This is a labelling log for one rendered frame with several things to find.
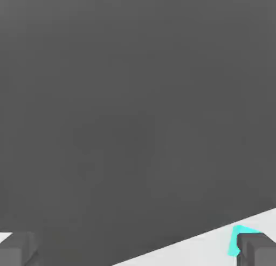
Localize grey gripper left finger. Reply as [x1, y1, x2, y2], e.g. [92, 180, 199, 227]
[0, 231, 38, 266]

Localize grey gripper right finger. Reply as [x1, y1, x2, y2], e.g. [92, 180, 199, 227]
[236, 233, 276, 266]

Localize small cyan cube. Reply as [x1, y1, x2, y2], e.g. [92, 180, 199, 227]
[227, 225, 263, 257]

